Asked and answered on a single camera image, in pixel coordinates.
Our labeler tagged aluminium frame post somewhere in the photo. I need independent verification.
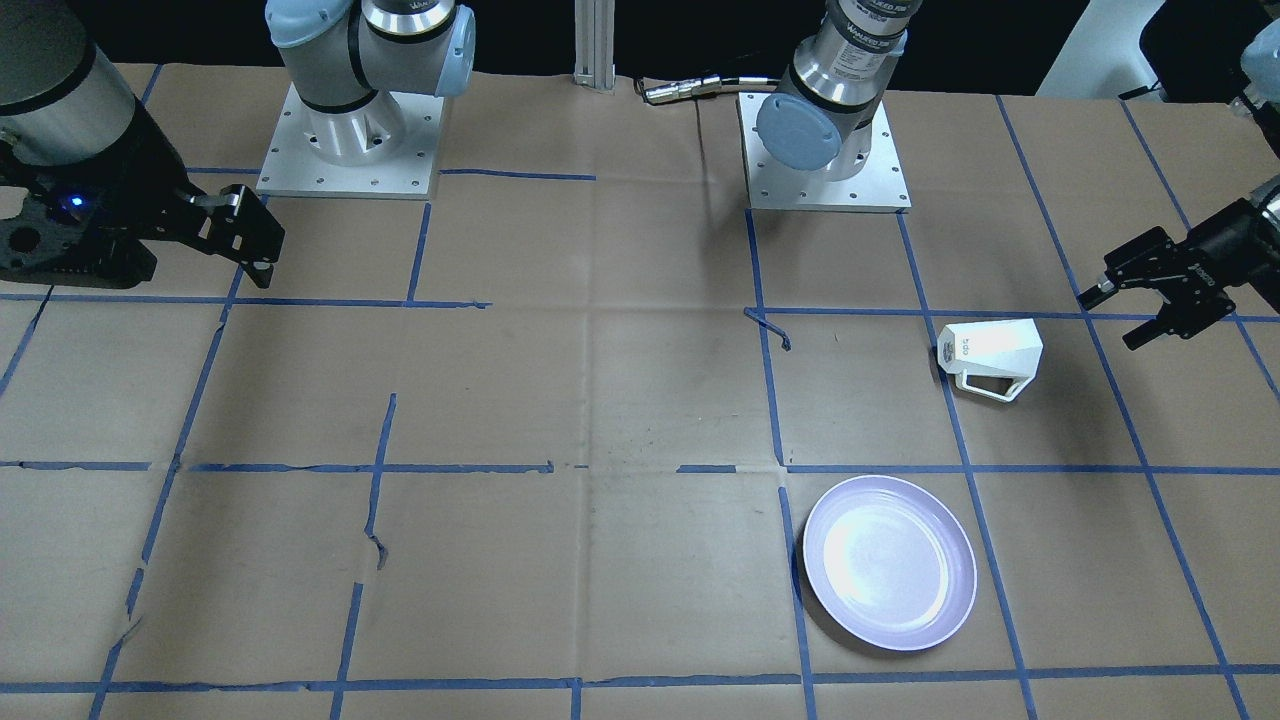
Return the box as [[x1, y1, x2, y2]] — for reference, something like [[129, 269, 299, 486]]
[[572, 0, 616, 94]]

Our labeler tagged brown paper table cover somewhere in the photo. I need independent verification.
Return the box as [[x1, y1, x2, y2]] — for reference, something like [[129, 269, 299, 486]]
[[1, 74, 1277, 719]]

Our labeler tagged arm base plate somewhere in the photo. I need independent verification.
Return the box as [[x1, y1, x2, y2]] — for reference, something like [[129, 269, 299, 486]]
[[739, 92, 913, 213], [256, 87, 448, 201]]

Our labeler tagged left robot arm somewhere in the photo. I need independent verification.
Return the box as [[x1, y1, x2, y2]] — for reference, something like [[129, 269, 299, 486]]
[[745, 1, 1279, 350]]

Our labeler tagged white faceted cup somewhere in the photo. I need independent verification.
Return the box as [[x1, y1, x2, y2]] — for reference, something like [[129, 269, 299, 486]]
[[936, 319, 1044, 404]]

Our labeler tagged lavender plate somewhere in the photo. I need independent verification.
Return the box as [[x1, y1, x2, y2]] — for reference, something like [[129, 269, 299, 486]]
[[800, 475, 978, 652]]

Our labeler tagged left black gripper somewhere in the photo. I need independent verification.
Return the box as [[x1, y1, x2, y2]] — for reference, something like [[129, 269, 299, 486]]
[[1076, 195, 1279, 351]]

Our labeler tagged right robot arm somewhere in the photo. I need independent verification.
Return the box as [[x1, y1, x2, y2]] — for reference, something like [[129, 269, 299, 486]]
[[1, 1, 285, 290]]

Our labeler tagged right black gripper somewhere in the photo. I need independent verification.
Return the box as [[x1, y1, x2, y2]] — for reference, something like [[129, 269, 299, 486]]
[[1, 129, 285, 290]]

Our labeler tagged corrugated metal conduit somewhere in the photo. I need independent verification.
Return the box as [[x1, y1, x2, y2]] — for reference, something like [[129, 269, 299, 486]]
[[634, 74, 781, 106]]

